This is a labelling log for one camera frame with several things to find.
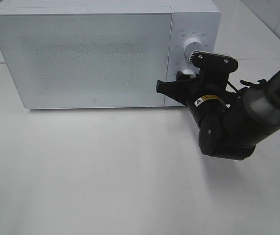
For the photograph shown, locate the white microwave door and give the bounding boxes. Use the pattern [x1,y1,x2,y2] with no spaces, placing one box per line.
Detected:
[0,14,172,109]

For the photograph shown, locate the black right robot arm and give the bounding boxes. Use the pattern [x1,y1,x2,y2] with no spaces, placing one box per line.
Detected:
[156,50,280,160]

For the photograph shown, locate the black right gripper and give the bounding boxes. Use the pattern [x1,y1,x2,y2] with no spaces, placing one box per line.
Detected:
[156,70,231,106]

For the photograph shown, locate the black camera cable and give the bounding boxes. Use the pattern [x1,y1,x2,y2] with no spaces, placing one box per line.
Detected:
[225,78,265,103]

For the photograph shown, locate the white timer knob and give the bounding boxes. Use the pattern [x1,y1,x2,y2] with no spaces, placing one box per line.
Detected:
[182,69,196,77]

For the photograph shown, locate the upper white power knob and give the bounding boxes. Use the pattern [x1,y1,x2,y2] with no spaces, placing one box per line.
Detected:
[183,35,204,59]

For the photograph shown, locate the white microwave oven body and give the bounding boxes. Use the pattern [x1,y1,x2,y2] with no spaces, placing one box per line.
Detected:
[0,0,221,109]

